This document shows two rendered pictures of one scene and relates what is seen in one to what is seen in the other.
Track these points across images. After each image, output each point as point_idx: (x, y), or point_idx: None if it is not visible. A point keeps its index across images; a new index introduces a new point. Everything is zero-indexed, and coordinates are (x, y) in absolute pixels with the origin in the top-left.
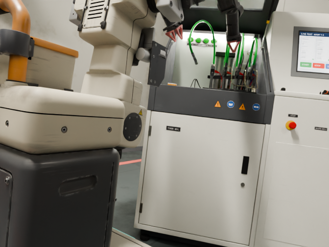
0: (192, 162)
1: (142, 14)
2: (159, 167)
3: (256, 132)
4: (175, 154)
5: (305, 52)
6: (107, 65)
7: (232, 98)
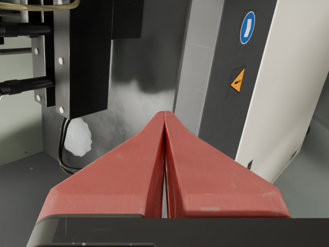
0: (290, 101)
1: None
2: (275, 161)
3: None
4: (272, 145)
5: None
6: None
7: (237, 21)
